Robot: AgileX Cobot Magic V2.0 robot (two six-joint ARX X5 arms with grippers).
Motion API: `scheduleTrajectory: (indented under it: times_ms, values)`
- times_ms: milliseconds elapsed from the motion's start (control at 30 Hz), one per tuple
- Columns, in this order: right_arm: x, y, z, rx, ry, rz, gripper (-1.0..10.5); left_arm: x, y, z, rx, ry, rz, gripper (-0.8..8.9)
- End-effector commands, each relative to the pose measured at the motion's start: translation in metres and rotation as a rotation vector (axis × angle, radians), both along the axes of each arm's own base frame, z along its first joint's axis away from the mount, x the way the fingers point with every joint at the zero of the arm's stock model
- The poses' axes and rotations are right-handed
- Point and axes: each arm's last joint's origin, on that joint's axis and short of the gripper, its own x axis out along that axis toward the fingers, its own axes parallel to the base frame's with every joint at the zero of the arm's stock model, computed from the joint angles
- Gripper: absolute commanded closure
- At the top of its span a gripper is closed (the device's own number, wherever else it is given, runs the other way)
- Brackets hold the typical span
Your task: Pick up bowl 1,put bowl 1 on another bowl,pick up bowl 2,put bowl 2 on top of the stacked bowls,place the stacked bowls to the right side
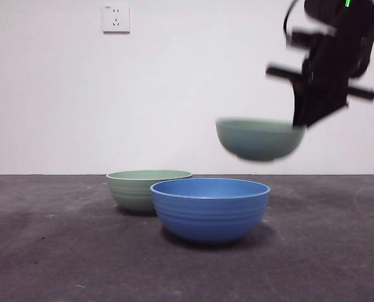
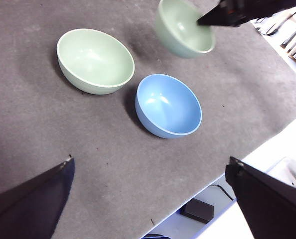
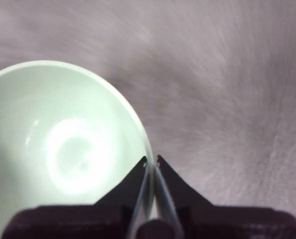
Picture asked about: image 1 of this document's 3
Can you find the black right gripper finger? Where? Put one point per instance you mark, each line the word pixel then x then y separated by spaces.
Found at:
pixel 301 107
pixel 327 100

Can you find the white wall socket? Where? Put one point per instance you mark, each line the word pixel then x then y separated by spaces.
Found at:
pixel 124 19

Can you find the blue ribbed bowl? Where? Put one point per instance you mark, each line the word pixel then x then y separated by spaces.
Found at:
pixel 210 217

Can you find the green ribbed bowl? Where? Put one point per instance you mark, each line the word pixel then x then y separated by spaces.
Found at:
pixel 259 141
pixel 130 195

